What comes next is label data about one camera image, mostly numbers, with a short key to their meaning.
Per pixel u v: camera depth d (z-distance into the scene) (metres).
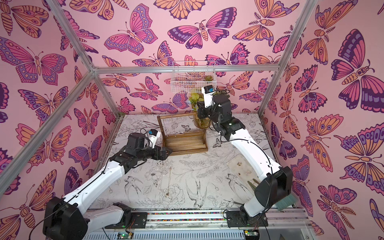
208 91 0.61
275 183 0.41
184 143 1.04
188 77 1.01
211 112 0.63
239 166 0.92
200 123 1.10
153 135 0.71
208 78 0.92
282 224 0.72
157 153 0.70
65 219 0.39
